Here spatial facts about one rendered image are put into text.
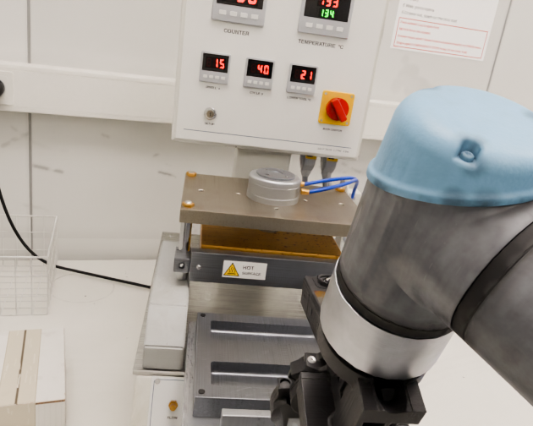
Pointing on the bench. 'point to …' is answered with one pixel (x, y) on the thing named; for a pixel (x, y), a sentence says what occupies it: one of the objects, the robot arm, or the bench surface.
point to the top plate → (269, 202)
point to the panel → (165, 401)
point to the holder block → (244, 359)
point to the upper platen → (268, 242)
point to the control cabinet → (277, 80)
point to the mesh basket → (28, 265)
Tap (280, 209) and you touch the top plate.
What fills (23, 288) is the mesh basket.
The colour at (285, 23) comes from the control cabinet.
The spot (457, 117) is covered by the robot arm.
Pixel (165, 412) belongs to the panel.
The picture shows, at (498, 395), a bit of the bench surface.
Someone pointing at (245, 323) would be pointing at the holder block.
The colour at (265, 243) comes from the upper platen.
